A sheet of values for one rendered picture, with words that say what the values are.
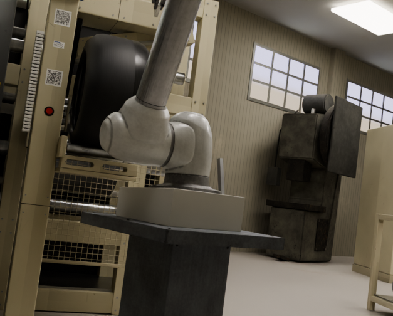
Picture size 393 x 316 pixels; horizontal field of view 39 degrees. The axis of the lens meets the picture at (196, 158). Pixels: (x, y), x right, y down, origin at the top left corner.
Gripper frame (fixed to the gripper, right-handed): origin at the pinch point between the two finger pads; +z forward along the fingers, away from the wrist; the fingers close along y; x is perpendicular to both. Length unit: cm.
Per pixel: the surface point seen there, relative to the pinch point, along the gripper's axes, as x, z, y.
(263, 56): 360, 426, 309
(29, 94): -15, 48, -52
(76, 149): -41, 53, -31
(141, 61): -9.2, 25.0, -2.6
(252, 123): 268, 476, 292
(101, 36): 7.0, 28.3, -19.8
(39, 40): 8, 36, -48
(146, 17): 42, 47, 9
